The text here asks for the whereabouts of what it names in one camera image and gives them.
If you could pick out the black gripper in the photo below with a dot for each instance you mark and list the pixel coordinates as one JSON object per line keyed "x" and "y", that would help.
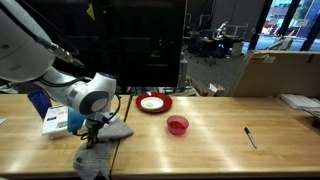
{"x": 95, "y": 127}

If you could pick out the grey knitted cloth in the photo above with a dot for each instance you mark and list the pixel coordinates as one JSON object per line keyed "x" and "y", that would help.
{"x": 96, "y": 156}

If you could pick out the pink plastic bowl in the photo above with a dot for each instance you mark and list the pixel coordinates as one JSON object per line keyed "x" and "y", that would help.
{"x": 178, "y": 131}

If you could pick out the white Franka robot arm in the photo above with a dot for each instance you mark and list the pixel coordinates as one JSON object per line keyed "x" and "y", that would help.
{"x": 20, "y": 46}

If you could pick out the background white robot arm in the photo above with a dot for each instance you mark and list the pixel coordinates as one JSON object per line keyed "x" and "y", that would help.
{"x": 221, "y": 29}

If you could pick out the white flat plastic case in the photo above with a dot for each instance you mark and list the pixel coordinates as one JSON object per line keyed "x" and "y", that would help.
{"x": 55, "y": 121}

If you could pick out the blue plastic cup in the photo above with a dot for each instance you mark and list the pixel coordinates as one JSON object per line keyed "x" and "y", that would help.
{"x": 38, "y": 101}

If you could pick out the red round plate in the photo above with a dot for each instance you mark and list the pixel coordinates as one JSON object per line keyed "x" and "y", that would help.
{"x": 166, "y": 101}

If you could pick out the red candy pieces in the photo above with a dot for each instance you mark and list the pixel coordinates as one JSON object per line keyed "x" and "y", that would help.
{"x": 177, "y": 125}

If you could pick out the white paper sheet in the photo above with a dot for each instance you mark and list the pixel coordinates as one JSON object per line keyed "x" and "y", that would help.
{"x": 2, "y": 121}

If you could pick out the large black screen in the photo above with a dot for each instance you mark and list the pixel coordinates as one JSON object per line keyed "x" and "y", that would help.
{"x": 140, "y": 40}

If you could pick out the yellow triangle sticker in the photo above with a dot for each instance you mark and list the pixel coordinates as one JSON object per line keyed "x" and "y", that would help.
{"x": 91, "y": 10}

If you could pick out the small open cardboard box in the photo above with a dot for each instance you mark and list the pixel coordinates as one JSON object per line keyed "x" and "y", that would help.
{"x": 213, "y": 89}

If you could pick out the black office chair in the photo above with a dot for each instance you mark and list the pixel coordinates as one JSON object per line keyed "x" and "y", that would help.
{"x": 204, "y": 46}

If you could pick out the black marker pen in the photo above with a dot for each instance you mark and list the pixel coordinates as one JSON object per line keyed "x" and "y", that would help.
{"x": 250, "y": 137}

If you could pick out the large brown cardboard sheet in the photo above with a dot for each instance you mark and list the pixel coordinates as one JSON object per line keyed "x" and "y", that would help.
{"x": 276, "y": 76}

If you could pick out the stack of white papers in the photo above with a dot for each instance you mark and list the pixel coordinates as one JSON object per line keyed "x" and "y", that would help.
{"x": 298, "y": 101}

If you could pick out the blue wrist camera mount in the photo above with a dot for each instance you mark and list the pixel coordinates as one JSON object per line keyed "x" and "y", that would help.
{"x": 76, "y": 120}

